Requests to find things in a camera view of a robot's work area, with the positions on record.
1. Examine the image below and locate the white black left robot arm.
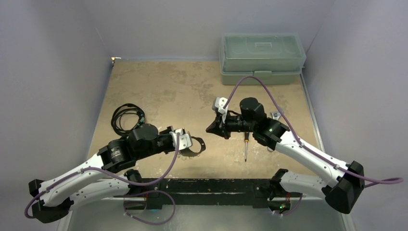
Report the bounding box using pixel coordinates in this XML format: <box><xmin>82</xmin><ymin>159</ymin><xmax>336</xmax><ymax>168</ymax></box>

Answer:
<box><xmin>24</xmin><ymin>124</ymin><xmax>192</xmax><ymax>223</ymax></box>

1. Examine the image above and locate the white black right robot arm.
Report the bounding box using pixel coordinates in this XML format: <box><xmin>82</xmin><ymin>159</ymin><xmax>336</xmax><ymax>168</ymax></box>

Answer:
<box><xmin>206</xmin><ymin>97</ymin><xmax>365</xmax><ymax>214</ymax></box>

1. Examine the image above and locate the green translucent plastic toolbox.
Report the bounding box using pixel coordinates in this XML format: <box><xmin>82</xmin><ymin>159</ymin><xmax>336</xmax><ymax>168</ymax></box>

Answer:
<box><xmin>219</xmin><ymin>33</ymin><xmax>306</xmax><ymax>85</ymax></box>

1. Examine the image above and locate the screwdriver black yellow handle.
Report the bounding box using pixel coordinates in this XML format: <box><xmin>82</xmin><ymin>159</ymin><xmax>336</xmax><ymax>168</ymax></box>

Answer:
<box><xmin>244</xmin><ymin>132</ymin><xmax>249</xmax><ymax>162</ymax></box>

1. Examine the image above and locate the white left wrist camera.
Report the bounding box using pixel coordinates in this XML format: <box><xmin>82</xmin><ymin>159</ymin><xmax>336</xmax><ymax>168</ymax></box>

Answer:
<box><xmin>169</xmin><ymin>128</ymin><xmax>193</xmax><ymax>151</ymax></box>

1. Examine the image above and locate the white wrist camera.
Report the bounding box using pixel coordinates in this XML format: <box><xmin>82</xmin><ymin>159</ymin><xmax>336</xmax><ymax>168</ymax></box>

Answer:
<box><xmin>212</xmin><ymin>97</ymin><xmax>228</xmax><ymax>123</ymax></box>
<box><xmin>169</xmin><ymin>128</ymin><xmax>193</xmax><ymax>151</ymax></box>

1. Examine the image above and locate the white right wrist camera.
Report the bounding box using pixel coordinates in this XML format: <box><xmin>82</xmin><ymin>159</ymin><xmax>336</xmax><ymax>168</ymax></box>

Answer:
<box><xmin>212</xmin><ymin>97</ymin><xmax>228</xmax><ymax>123</ymax></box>

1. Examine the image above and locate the adjustable wrench red handle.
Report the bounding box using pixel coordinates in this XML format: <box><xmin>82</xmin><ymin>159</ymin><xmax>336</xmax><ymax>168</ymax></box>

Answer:
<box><xmin>271</xmin><ymin>111</ymin><xmax>281</xmax><ymax>120</ymax></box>

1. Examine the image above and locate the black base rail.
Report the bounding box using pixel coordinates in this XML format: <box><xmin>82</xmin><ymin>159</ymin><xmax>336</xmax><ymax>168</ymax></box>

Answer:
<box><xmin>140</xmin><ymin>178</ymin><xmax>278</xmax><ymax>209</ymax></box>

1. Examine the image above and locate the coiled black cable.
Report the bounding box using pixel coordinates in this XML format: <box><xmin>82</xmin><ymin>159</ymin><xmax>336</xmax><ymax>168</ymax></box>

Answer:
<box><xmin>111</xmin><ymin>103</ymin><xmax>146</xmax><ymax>136</ymax></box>

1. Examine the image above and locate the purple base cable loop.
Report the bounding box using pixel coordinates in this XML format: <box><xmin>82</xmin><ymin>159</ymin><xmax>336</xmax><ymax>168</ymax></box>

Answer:
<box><xmin>123</xmin><ymin>189</ymin><xmax>177</xmax><ymax>226</ymax></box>

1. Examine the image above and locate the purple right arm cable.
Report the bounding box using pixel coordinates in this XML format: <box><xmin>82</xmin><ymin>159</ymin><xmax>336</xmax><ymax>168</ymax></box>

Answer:
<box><xmin>223</xmin><ymin>76</ymin><xmax>404</xmax><ymax>189</ymax></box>

